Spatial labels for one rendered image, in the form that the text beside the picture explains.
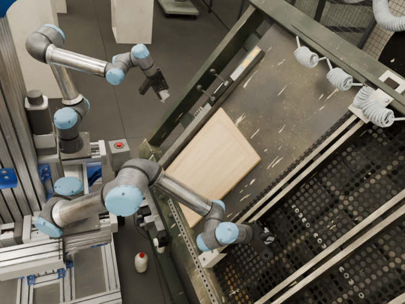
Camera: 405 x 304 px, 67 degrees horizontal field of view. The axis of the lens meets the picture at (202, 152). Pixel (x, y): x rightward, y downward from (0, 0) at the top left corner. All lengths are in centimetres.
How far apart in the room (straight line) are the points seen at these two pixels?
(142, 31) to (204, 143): 390
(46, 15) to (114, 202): 288
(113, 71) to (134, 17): 392
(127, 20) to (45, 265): 435
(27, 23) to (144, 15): 217
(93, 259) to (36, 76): 237
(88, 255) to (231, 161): 132
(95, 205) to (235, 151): 80
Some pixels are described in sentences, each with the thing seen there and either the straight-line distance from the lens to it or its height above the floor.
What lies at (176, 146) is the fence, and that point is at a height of 106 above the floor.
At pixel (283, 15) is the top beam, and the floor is 189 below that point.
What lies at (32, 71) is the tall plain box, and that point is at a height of 37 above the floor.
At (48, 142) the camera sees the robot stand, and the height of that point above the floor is 133.
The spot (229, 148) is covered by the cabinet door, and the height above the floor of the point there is 128.
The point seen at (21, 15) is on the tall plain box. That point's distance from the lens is 375.
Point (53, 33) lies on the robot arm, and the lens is 174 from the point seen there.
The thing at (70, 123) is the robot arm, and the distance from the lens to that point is 180.
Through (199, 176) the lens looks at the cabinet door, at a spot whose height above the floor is 107.
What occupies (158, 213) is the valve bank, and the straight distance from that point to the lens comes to 198.
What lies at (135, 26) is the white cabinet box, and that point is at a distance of 545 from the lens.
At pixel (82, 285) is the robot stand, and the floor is 21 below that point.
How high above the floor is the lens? 237
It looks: 43 degrees down
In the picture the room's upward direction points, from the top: 13 degrees clockwise
